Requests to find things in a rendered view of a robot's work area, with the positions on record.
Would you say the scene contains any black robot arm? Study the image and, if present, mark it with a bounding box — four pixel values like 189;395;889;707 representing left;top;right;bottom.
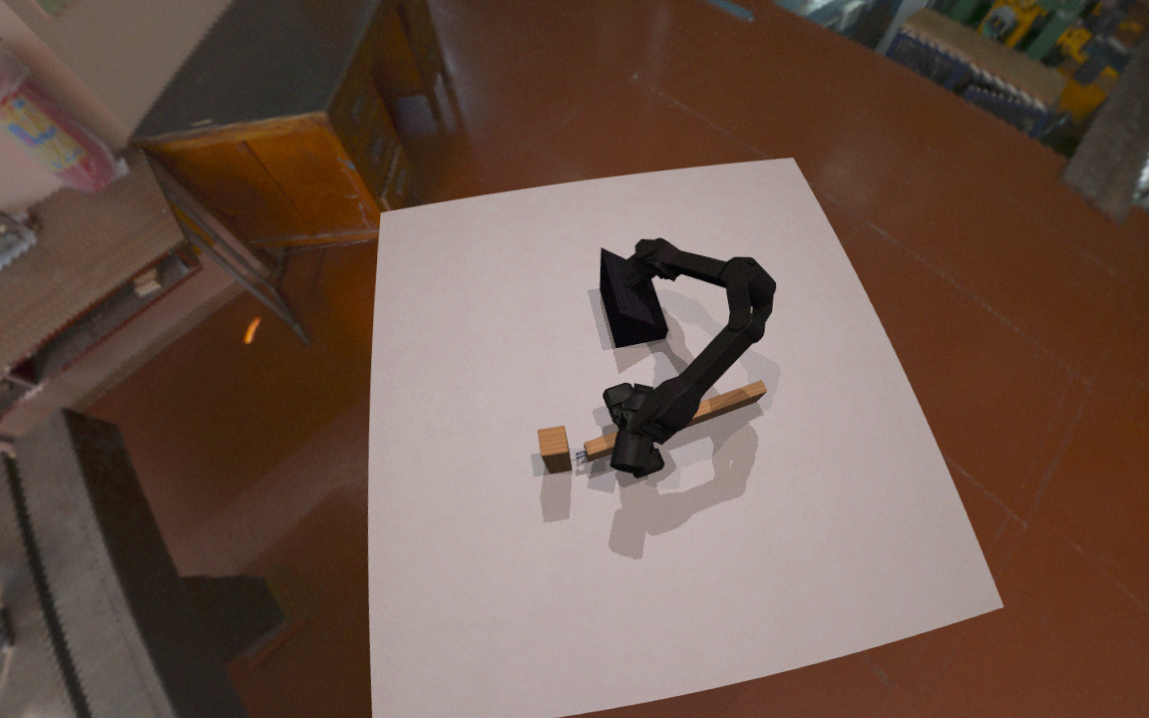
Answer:
610;238;776;474

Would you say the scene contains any brown wooden board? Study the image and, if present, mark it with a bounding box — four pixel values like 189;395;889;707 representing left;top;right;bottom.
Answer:
575;380;768;462

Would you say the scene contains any dark brown wooden post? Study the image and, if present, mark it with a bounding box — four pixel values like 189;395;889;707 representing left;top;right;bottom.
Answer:
538;426;572;474

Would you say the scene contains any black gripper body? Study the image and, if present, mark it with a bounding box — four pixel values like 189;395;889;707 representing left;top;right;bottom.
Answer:
602;383;665;478

